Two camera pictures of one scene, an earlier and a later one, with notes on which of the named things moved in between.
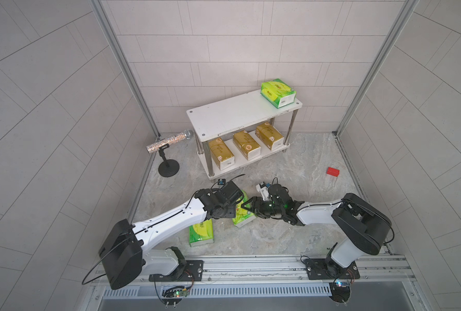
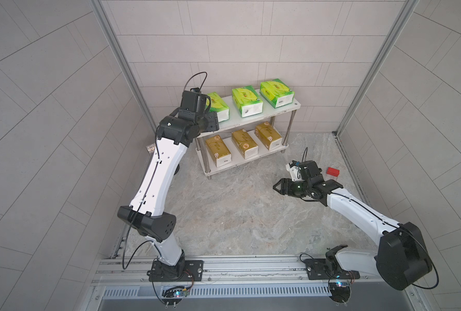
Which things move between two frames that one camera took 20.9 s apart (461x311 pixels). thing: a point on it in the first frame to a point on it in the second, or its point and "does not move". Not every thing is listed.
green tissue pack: x=202 y=233 to x=218 y=105
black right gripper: x=259 y=210 to x=282 y=188
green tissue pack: x=278 y=93 does not move
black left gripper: x=232 y=210 to x=211 y=121
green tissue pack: x=242 y=216 to x=247 y=101
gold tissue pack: x=270 y=136 does not move
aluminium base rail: x=268 y=278 does not move
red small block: x=331 y=171 does not move
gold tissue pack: x=247 y=144 does not move
